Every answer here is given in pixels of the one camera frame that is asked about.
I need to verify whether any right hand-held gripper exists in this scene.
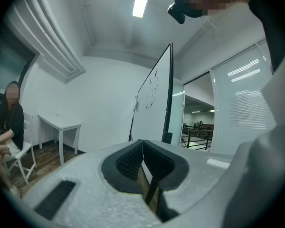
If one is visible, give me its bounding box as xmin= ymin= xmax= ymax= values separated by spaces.
xmin=222 ymin=44 xmax=285 ymax=228

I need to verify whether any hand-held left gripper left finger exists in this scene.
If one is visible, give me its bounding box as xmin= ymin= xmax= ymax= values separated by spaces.
xmin=21 ymin=139 xmax=162 ymax=228

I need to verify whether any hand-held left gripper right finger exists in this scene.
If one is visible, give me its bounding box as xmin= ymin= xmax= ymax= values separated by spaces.
xmin=142 ymin=139 xmax=249 ymax=223

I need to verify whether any black-framed rolling whiteboard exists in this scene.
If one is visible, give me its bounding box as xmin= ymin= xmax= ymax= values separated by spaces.
xmin=128 ymin=42 xmax=174 ymax=145

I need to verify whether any black metal railing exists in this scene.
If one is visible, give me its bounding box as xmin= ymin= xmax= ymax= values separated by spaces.
xmin=180 ymin=121 xmax=215 ymax=151

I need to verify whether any frosted glass door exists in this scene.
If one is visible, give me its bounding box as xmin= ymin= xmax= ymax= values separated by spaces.
xmin=168 ymin=78 xmax=185 ymax=147

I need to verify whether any frosted glass partition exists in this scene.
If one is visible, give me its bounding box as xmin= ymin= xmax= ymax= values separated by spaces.
xmin=210 ymin=40 xmax=277 ymax=155

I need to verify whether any small white table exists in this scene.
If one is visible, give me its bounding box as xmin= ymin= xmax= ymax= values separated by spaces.
xmin=37 ymin=114 xmax=81 ymax=165

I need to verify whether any white wooden chair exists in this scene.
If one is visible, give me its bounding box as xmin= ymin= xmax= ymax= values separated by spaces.
xmin=2 ymin=113 xmax=38 ymax=185

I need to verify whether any black-framed window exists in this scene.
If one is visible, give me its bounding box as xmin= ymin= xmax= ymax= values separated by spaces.
xmin=0 ymin=38 xmax=36 ymax=99

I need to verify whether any person's black clothing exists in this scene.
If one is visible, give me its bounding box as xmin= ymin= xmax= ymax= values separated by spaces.
xmin=242 ymin=0 xmax=285 ymax=73

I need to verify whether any black head camera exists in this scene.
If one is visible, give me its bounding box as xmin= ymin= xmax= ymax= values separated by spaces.
xmin=167 ymin=0 xmax=204 ymax=25

